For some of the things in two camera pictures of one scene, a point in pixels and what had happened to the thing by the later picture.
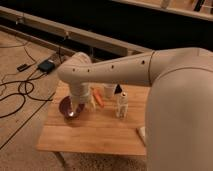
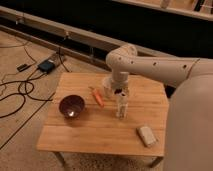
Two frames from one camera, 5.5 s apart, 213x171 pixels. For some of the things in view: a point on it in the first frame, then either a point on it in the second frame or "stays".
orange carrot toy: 98,97 stays
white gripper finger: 92,101 to 126,92
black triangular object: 118,89 stays
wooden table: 114,124 stays
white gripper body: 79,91 to 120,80
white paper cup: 109,90 stays
